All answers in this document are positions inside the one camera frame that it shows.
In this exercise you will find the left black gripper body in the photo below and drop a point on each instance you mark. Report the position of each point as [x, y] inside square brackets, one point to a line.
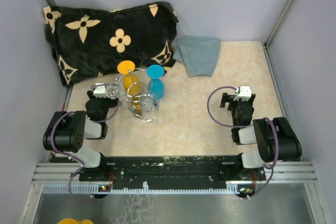
[106, 103]

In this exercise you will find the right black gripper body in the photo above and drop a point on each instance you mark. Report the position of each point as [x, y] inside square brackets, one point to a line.
[233, 104]

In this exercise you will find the clear champagne glass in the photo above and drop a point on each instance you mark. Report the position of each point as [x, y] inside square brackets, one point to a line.
[114, 90]

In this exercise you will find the orange wine glass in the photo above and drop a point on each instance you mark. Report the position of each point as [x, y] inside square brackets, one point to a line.
[130, 82]

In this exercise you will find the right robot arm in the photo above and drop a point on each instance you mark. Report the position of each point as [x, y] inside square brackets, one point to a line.
[275, 139]

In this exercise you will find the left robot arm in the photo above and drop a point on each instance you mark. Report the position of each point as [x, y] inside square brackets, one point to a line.
[67, 132]

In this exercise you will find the chrome wine glass rack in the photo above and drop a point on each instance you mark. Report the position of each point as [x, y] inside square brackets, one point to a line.
[127, 103]

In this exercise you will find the blue wine glass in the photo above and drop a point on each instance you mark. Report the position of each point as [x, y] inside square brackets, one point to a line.
[156, 85]

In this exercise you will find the black floral blanket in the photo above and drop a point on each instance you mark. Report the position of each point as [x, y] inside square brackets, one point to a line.
[88, 43]

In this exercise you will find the blue denim cloth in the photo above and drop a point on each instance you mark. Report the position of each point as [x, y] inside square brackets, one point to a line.
[198, 54]

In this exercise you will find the yellow object at bottom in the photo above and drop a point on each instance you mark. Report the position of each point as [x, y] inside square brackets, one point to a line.
[75, 221]

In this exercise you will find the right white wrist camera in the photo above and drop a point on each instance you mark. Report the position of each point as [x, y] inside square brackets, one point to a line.
[243, 93]

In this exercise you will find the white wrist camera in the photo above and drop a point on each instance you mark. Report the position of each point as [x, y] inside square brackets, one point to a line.
[99, 90]
[243, 93]

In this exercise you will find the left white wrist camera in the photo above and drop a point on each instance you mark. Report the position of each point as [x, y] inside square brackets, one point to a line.
[99, 90]

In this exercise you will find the right corner aluminium post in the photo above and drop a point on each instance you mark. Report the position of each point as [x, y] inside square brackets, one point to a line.
[280, 20]

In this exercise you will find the aluminium rail frame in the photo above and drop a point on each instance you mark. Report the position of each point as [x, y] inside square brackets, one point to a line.
[63, 177]

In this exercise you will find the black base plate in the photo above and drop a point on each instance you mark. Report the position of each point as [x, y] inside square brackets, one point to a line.
[176, 172]

